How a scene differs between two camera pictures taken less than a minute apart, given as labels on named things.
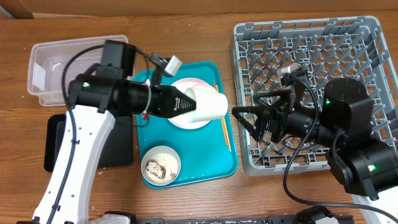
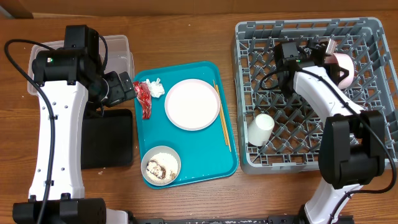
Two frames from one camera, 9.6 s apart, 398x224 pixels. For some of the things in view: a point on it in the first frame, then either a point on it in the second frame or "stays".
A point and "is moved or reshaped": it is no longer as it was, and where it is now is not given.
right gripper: x=259 y=111 to x=333 y=70
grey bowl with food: x=161 y=165 stays
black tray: x=117 y=152 stays
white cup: x=210 y=106 is moved or reshaped
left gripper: x=168 y=102 to x=120 y=93
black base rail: x=270 y=219 stays
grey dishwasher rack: x=329 y=49 stays
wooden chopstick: x=222 y=122 stays
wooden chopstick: x=225 y=127 stays
